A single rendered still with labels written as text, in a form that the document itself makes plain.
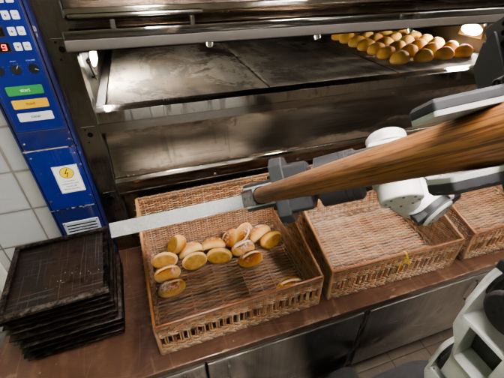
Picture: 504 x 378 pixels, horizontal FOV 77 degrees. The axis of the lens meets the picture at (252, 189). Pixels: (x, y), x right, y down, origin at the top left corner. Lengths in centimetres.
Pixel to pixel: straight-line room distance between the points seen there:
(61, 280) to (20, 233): 36
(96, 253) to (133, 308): 25
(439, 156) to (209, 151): 106
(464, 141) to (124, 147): 110
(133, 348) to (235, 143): 77
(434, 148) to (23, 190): 124
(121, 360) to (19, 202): 63
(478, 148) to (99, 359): 114
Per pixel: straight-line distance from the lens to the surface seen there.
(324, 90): 130
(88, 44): 93
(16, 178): 129
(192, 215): 65
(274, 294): 106
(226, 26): 95
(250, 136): 125
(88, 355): 122
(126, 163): 121
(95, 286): 107
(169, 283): 121
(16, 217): 139
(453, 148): 20
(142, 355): 117
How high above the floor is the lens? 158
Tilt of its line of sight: 36 degrees down
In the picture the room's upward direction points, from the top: straight up
